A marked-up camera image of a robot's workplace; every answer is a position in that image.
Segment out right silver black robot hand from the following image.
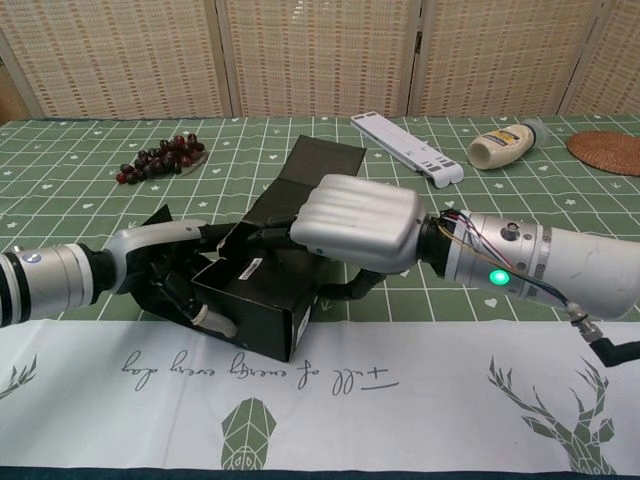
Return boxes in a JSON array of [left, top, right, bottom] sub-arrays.
[[249, 173, 426, 304]]

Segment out round brown woven coaster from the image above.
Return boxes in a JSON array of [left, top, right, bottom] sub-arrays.
[[565, 130, 640, 178]]

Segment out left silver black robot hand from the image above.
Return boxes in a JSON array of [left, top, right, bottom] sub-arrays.
[[102, 218, 239, 339]]

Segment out white folding stand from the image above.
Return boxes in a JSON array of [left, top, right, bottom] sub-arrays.
[[349, 112, 465, 190]]

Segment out woven bamboo folding screen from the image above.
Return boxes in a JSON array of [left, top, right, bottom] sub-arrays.
[[0, 0, 640, 124]]

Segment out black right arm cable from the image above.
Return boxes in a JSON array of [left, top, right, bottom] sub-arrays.
[[567, 298, 640, 370]]

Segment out green checked deer tablecloth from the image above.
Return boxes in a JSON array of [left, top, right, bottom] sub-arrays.
[[0, 113, 640, 480]]

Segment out dark red grape bunch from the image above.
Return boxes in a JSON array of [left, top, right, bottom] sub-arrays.
[[113, 133, 207, 186]]

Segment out black cardboard box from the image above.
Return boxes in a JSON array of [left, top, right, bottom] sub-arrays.
[[130, 133, 369, 364]]

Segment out cream mayonnaise squeeze bottle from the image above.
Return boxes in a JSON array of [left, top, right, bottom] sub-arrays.
[[467, 118, 551, 172]]

